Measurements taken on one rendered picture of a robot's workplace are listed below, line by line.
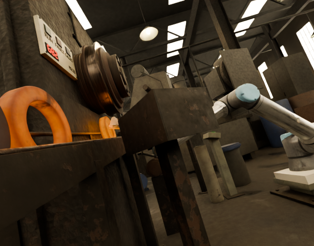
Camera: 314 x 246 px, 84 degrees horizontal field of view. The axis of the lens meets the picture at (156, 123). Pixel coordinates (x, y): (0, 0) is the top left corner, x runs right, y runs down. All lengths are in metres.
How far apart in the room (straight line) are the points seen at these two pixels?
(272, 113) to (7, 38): 1.32
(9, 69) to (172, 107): 0.62
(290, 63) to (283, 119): 4.56
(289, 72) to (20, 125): 5.57
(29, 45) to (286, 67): 5.42
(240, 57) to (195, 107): 4.38
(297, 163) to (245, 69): 3.44
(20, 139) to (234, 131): 3.27
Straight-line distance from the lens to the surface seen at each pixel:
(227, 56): 4.62
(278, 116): 1.26
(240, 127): 3.52
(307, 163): 1.59
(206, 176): 1.73
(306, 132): 1.39
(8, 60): 0.87
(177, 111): 0.46
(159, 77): 4.00
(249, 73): 4.78
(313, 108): 3.14
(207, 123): 0.53
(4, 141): 0.35
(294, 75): 5.69
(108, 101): 1.05
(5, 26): 0.96
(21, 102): 0.40
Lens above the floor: 0.56
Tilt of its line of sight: 10 degrees up
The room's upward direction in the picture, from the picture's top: 17 degrees counter-clockwise
